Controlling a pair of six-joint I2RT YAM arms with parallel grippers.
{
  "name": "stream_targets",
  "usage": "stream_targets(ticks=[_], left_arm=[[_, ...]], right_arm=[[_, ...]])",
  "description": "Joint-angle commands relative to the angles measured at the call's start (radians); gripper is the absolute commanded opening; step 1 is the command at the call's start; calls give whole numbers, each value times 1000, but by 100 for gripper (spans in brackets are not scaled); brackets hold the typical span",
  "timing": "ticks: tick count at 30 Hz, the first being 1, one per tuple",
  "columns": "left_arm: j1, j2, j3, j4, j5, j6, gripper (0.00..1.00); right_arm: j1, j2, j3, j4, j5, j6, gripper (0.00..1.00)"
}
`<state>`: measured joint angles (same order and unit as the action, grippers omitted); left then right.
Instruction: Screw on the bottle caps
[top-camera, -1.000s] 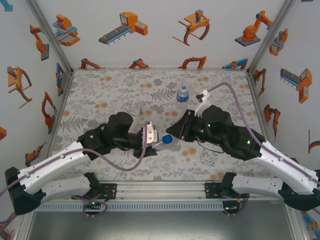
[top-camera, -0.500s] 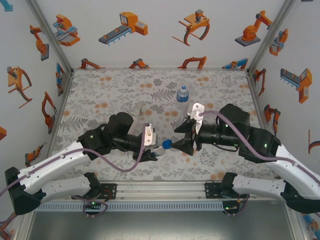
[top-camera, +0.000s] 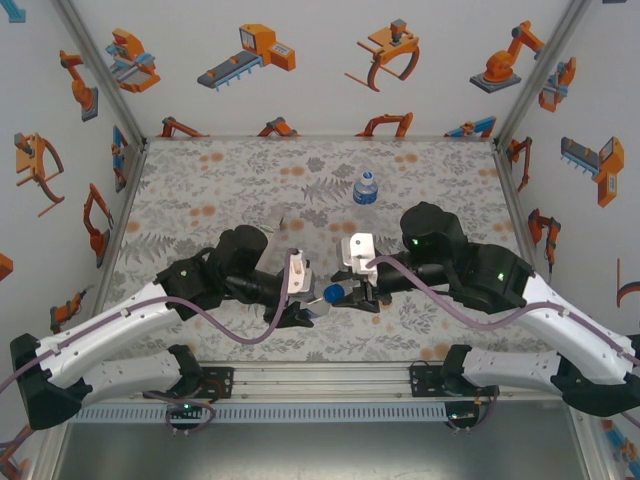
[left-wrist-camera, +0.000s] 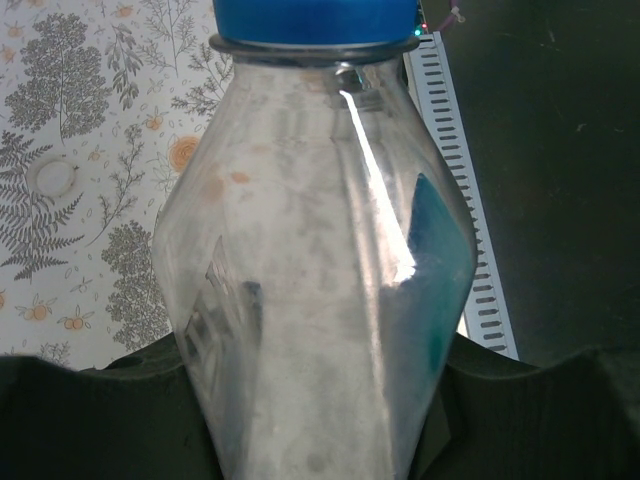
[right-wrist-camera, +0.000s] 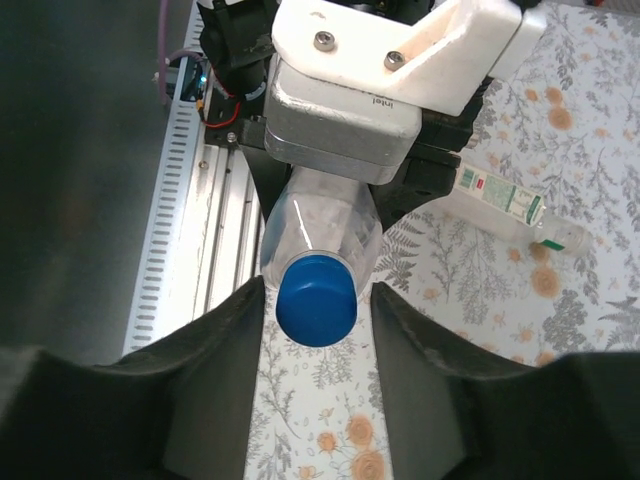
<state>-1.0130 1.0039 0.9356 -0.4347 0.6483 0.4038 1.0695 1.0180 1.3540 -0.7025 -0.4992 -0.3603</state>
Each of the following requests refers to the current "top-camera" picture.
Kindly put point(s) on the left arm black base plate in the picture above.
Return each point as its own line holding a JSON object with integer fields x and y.
{"x": 225, "y": 382}

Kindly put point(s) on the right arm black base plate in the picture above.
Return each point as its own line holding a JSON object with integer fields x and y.
{"x": 422, "y": 380}

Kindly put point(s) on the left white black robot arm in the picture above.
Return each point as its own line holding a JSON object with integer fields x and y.
{"x": 110, "y": 325}

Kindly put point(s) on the floral patterned table mat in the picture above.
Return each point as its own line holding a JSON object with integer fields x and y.
{"x": 350, "y": 340}

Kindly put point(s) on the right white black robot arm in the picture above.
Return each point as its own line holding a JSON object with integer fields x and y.
{"x": 560, "y": 320}

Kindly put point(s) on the small controller board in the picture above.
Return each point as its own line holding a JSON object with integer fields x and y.
{"x": 186, "y": 407}
{"x": 462, "y": 415}

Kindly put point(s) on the small blue white label bottle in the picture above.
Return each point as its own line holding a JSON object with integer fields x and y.
{"x": 317, "y": 309}

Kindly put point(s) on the aluminium frame post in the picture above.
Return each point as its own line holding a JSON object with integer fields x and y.
{"x": 100, "y": 75}
{"x": 545, "y": 70}

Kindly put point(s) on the aluminium side rail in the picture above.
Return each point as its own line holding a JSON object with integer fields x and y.
{"x": 125, "y": 200}
{"x": 520, "y": 220}

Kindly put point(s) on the Pocari Sweat blue label bottle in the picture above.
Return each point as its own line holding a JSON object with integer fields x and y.
{"x": 364, "y": 192}

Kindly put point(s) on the wide aluminium mounting rail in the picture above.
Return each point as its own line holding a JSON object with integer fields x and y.
{"x": 320, "y": 382}

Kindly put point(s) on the blue bottle cap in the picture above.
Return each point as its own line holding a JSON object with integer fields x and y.
{"x": 332, "y": 293}

